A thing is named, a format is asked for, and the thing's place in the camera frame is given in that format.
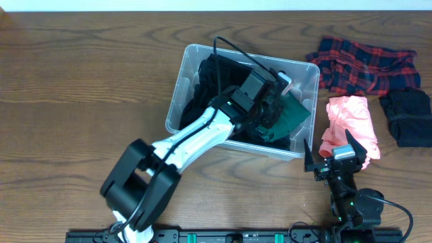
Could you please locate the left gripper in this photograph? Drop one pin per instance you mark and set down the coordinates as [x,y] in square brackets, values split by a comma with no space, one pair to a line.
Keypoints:
[275,112]

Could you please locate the dark navy garment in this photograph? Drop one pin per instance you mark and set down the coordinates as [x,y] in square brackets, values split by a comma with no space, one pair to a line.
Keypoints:
[254,138]

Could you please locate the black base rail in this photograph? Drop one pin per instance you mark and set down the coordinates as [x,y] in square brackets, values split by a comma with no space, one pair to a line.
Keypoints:
[294,235]

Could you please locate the green garment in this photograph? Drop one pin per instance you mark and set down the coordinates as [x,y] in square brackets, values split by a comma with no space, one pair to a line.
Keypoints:
[292,115]

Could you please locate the large black garment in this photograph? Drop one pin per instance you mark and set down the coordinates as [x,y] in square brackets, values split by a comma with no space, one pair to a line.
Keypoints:
[232,73]

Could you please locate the pink garment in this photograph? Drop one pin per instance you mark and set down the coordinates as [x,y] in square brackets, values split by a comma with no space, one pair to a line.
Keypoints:
[349,113]

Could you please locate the red plaid shirt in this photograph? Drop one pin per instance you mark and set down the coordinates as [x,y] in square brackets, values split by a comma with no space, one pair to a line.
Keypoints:
[350,68]

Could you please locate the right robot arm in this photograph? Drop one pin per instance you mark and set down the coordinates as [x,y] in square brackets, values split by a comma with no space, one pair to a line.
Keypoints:
[355,208]

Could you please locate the clear plastic storage bin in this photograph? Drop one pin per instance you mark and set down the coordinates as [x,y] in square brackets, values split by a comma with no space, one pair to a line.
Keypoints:
[305,85]

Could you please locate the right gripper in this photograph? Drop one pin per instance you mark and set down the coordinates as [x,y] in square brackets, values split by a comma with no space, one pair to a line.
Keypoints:
[323,170]

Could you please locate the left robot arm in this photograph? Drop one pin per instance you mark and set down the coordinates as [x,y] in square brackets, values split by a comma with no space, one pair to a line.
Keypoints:
[142,182]

